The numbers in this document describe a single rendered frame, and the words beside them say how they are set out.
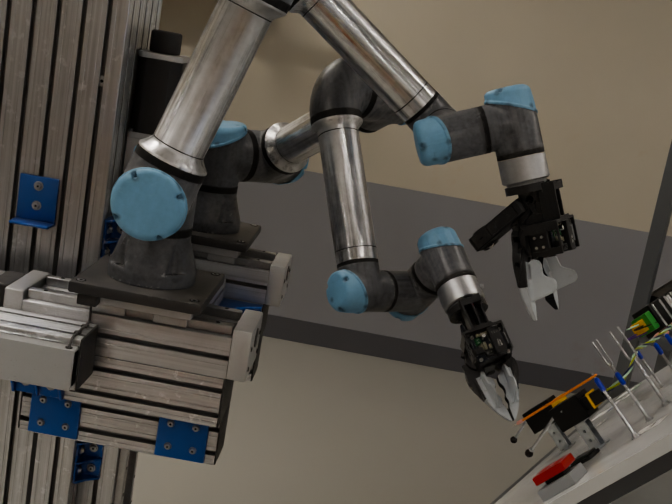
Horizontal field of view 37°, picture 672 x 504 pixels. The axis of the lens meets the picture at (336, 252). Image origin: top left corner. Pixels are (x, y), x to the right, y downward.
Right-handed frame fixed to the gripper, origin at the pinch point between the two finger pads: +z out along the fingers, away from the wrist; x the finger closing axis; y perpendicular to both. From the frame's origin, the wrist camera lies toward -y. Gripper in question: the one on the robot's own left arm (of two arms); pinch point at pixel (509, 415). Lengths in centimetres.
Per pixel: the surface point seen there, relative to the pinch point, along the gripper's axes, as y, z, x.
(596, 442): 7.1, 10.7, 9.4
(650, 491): -54, 10, 34
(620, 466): 34.9, 21.2, 2.6
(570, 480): 27.6, 19.2, -2.2
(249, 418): -240, -104, -48
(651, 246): -55, -45, 61
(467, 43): -229, -251, 106
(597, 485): 32.2, 21.9, -0.4
